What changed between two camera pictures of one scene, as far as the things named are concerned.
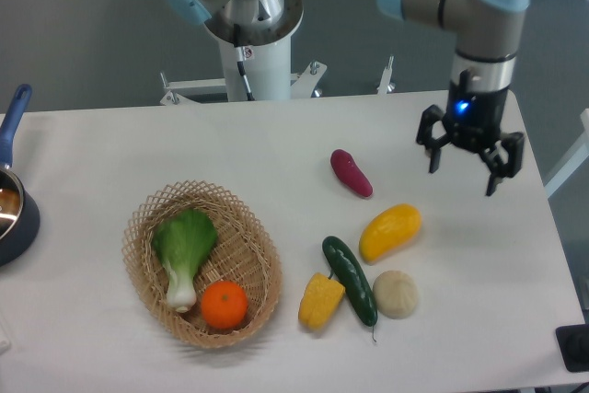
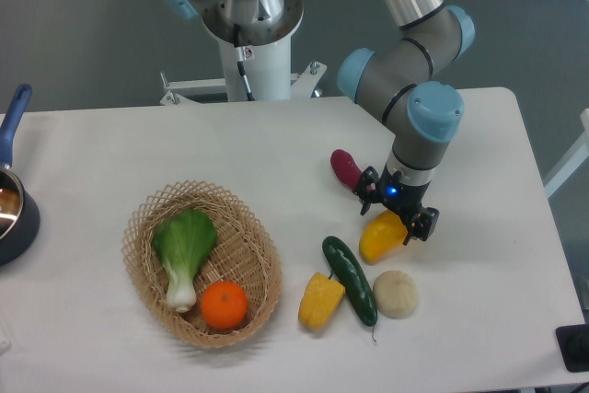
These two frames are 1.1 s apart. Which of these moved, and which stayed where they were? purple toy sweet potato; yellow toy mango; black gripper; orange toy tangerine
Moved: black gripper
Stayed: purple toy sweet potato; yellow toy mango; orange toy tangerine
